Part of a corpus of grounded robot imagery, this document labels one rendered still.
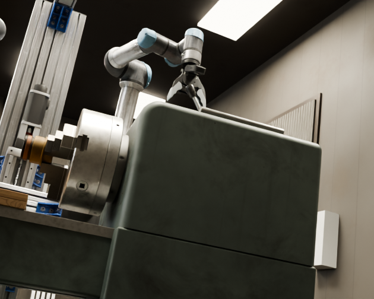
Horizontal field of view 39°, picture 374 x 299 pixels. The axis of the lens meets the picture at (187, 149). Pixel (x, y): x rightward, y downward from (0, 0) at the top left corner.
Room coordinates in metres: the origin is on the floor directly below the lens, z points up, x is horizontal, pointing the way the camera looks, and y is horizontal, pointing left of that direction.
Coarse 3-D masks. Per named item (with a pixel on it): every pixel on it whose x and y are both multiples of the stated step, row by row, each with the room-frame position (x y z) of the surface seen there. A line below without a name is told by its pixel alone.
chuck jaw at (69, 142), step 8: (64, 136) 1.42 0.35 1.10; (72, 136) 1.43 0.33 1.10; (80, 136) 1.42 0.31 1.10; (48, 144) 1.48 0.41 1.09; (56, 144) 1.46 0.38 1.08; (64, 144) 1.42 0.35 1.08; (72, 144) 1.43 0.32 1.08; (80, 144) 1.42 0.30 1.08; (48, 152) 1.49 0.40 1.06; (56, 152) 1.48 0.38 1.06; (64, 152) 1.47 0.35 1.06; (72, 152) 1.46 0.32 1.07
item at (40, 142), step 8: (32, 136) 1.51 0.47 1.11; (40, 136) 1.52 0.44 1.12; (24, 144) 1.49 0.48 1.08; (32, 144) 1.50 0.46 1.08; (40, 144) 1.50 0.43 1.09; (24, 152) 1.50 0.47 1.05; (32, 152) 1.50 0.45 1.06; (40, 152) 1.50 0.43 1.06; (32, 160) 1.52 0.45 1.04; (40, 160) 1.51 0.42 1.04; (48, 160) 1.53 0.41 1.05
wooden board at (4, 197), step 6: (0, 192) 1.34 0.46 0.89; (6, 192) 1.35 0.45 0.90; (12, 192) 1.35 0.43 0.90; (0, 198) 1.35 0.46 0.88; (6, 198) 1.35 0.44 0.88; (12, 198) 1.35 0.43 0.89; (18, 198) 1.36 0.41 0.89; (24, 198) 1.36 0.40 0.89; (0, 204) 1.35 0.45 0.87; (6, 204) 1.35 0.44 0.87; (12, 204) 1.35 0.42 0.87; (18, 204) 1.36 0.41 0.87; (24, 204) 1.36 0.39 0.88
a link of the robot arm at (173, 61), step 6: (174, 42) 1.87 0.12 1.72; (168, 48) 1.85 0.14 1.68; (174, 48) 1.86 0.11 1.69; (168, 54) 1.87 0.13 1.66; (174, 54) 1.88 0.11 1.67; (180, 54) 1.86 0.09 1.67; (168, 60) 1.93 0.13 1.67; (174, 60) 1.90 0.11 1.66; (180, 60) 1.90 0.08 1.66; (174, 66) 1.96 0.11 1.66
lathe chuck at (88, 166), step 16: (96, 112) 1.49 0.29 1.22; (80, 128) 1.42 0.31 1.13; (96, 128) 1.43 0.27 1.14; (96, 144) 1.42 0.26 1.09; (80, 160) 1.42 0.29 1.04; (96, 160) 1.43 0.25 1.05; (80, 176) 1.44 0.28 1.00; (96, 176) 1.45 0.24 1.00; (64, 192) 1.48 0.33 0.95; (80, 192) 1.48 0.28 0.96; (96, 192) 1.48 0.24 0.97; (64, 208) 1.57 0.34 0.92; (80, 208) 1.54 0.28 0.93
